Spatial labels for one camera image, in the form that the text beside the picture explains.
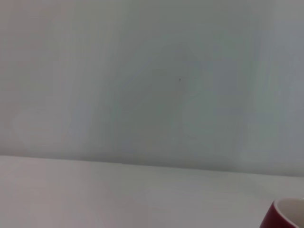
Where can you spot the red ceramic mug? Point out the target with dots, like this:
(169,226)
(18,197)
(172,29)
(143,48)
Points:
(273,217)

